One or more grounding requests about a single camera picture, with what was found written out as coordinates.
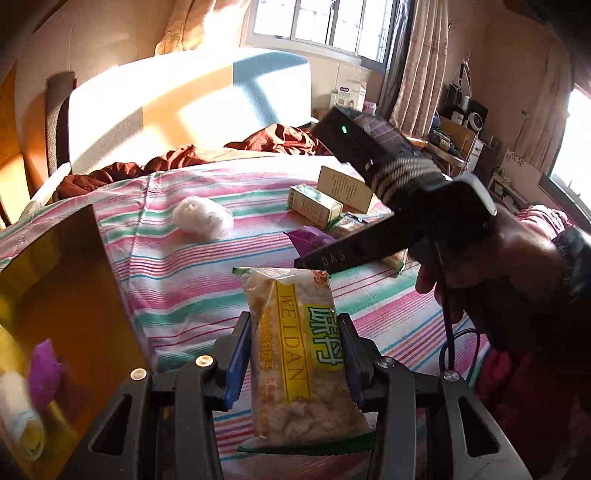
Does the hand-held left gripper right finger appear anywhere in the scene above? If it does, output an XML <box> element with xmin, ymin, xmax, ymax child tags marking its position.
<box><xmin>339</xmin><ymin>314</ymin><xmax>532</xmax><ymax>480</ymax></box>

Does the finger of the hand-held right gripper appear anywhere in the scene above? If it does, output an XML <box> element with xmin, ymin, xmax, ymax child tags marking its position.
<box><xmin>294</xmin><ymin>213</ymin><xmax>409</xmax><ymax>274</ymax></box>

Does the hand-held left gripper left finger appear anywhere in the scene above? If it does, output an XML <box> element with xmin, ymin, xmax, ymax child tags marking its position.
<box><xmin>69</xmin><ymin>311</ymin><xmax>254</xmax><ymax>480</ymax></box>

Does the purple snack packet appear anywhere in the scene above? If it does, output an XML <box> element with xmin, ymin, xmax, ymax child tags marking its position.
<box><xmin>287</xmin><ymin>226</ymin><xmax>338</xmax><ymax>259</ymax></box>
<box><xmin>28</xmin><ymin>339</ymin><xmax>63</xmax><ymax>414</ymax></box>

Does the green white carton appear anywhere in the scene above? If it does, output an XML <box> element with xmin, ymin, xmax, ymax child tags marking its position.
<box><xmin>287</xmin><ymin>184</ymin><xmax>343</xmax><ymax>230</ymax></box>

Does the yellow cracker packet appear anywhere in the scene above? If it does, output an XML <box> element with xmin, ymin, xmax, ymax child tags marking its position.
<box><xmin>232</xmin><ymin>267</ymin><xmax>376</xmax><ymax>455</ymax></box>

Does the clear plastic bag ball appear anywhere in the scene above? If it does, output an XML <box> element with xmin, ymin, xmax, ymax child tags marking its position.
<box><xmin>172</xmin><ymin>196</ymin><xmax>235</xmax><ymax>240</ymax></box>

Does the gold tin box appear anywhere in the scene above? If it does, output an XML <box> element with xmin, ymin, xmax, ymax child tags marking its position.
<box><xmin>0</xmin><ymin>204</ymin><xmax>160</xmax><ymax>480</ymax></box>

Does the beige sock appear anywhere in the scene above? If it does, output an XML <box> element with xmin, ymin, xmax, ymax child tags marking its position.
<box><xmin>0</xmin><ymin>371</ymin><xmax>46</xmax><ymax>462</ymax></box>

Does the person's right forearm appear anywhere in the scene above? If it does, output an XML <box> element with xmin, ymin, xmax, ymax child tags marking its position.
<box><xmin>475</xmin><ymin>228</ymin><xmax>591</xmax><ymax>480</ymax></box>

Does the person's right hand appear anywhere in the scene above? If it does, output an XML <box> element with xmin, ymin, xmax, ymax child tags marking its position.
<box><xmin>414</xmin><ymin>217</ymin><xmax>571</xmax><ymax>356</ymax></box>

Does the white appliance box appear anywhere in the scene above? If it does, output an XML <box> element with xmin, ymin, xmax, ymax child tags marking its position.
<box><xmin>330</xmin><ymin>78</ymin><xmax>368</xmax><ymax>112</ymax></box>

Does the beige carton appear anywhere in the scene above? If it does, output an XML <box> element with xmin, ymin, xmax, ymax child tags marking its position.
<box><xmin>317</xmin><ymin>165</ymin><xmax>376</xmax><ymax>214</ymax></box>

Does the patterned pink curtain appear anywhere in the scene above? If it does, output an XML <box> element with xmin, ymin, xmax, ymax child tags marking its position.
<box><xmin>379</xmin><ymin>0</ymin><xmax>455</xmax><ymax>137</ymax></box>

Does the barred window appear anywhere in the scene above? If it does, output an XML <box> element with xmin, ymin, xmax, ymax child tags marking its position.
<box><xmin>245</xmin><ymin>0</ymin><xmax>400</xmax><ymax>65</ymax></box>

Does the black round speaker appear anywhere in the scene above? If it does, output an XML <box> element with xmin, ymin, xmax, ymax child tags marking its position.
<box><xmin>464</xmin><ymin>99</ymin><xmax>489</xmax><ymax>132</ymax></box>

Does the beige curtain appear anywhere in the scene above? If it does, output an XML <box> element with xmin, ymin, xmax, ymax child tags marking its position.
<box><xmin>154</xmin><ymin>0</ymin><xmax>252</xmax><ymax>56</ymax></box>

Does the brown quilt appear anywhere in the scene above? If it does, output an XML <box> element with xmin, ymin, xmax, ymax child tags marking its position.
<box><xmin>51</xmin><ymin>124</ymin><xmax>333</xmax><ymax>204</ymax></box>

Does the bright side window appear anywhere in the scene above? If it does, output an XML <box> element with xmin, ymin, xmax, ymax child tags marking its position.
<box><xmin>547</xmin><ymin>83</ymin><xmax>591</xmax><ymax>204</ymax></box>

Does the wooden wardrobe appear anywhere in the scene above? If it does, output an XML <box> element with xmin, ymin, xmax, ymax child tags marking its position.
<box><xmin>0</xmin><ymin>60</ymin><xmax>33</xmax><ymax>227</ymax></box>

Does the dark rolled mat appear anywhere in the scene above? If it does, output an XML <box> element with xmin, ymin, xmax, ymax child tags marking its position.
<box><xmin>44</xmin><ymin>71</ymin><xmax>77</xmax><ymax>181</ymax></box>

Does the black cable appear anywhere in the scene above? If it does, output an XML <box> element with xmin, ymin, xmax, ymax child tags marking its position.
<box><xmin>438</xmin><ymin>251</ymin><xmax>482</xmax><ymax>372</ymax></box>

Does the white bed side rail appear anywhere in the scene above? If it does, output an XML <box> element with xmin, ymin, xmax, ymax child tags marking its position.
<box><xmin>18</xmin><ymin>161</ymin><xmax>70</xmax><ymax>217</ymax></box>

